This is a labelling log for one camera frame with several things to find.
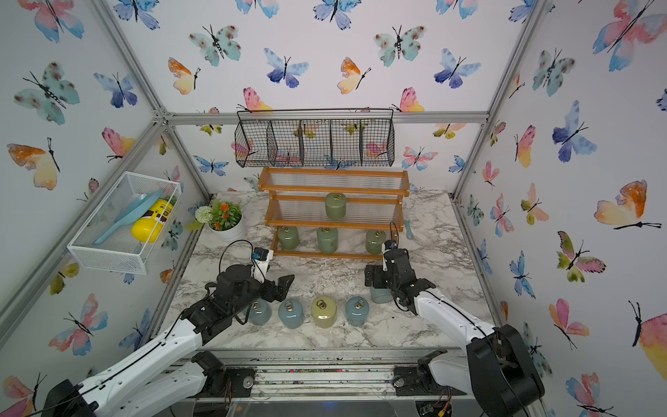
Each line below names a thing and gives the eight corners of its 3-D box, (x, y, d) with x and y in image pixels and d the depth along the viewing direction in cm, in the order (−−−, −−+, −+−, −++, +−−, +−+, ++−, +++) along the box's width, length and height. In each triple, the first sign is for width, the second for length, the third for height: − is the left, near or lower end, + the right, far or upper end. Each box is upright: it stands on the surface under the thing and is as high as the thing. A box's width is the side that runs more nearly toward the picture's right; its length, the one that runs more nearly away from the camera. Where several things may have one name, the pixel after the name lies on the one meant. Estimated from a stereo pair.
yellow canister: (313, 328, 86) (310, 318, 78) (314, 307, 90) (312, 295, 83) (336, 328, 86) (335, 318, 78) (336, 307, 90) (335, 295, 83)
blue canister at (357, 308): (346, 327, 85) (346, 318, 79) (346, 306, 90) (346, 296, 84) (367, 327, 85) (369, 318, 79) (366, 306, 90) (368, 296, 84)
